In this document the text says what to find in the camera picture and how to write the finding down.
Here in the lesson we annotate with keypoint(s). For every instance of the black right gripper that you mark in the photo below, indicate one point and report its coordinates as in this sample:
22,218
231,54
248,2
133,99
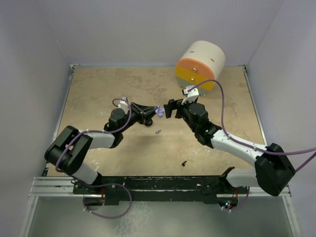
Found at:
173,104

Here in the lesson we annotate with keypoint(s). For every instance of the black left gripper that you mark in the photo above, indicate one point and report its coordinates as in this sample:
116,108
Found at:
142,112

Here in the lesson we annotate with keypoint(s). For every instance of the purple earbud charging case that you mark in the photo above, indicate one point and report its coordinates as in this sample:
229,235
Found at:
157,111

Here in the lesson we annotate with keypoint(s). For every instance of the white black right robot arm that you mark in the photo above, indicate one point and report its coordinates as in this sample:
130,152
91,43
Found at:
271,169

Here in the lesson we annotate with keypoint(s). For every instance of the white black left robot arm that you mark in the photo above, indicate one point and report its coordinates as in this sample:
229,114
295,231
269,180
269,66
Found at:
69,149

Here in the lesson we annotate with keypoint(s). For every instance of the black earbud charging case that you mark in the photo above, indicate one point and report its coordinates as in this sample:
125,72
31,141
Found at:
148,122

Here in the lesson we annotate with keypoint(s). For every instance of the round three-drawer storage box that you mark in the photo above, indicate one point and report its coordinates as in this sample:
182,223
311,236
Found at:
202,60

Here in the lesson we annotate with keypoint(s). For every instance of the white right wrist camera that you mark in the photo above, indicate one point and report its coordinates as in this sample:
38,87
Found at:
191,93

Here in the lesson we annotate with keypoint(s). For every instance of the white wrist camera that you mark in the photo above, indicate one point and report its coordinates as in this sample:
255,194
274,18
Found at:
191,93
123,104

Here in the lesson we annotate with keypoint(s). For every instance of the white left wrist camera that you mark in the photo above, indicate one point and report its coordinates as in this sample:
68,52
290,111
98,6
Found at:
123,104

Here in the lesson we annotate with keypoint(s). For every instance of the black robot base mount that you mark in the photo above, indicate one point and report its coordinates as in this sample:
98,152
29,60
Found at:
208,189

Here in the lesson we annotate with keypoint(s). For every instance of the aluminium frame rail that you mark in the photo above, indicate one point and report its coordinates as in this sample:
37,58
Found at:
62,187

